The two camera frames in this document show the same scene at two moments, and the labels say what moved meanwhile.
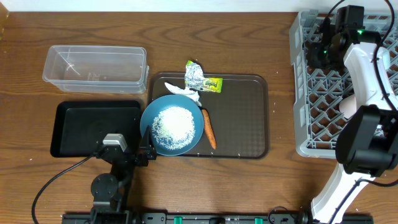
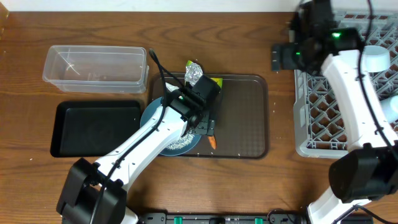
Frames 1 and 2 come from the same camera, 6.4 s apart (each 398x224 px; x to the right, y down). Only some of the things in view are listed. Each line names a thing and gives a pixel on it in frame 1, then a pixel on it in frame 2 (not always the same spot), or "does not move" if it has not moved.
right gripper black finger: x=316 y=56 -> x=276 y=57
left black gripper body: x=134 y=162 -> x=206 y=117
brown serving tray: x=239 y=114 does not move
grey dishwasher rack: x=318 y=92 does not move
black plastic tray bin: x=79 y=127 does not move
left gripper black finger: x=147 y=150 -> x=212 y=116
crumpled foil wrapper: x=194 y=77 does not move
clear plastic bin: x=98 y=69 does not move
